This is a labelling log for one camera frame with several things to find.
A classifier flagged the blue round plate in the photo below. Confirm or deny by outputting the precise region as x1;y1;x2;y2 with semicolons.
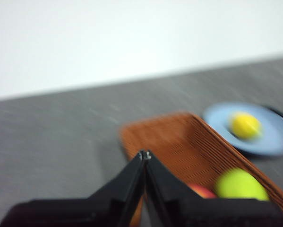
202;101;283;158

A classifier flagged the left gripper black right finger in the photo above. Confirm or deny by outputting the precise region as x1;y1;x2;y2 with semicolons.
145;149;283;227

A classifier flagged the red apple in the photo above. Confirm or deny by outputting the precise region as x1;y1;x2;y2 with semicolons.
188;183;218;200

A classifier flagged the yellow lemon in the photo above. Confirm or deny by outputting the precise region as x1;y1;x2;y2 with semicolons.
229;112;263;140

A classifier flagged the brown wicker basket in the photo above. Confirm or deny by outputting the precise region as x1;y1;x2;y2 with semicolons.
119;111;283;227

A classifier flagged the green pear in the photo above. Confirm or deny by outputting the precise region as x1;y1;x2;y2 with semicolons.
214;167;271;202

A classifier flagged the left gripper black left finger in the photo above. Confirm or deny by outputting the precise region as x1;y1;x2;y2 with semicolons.
0;150;146;227

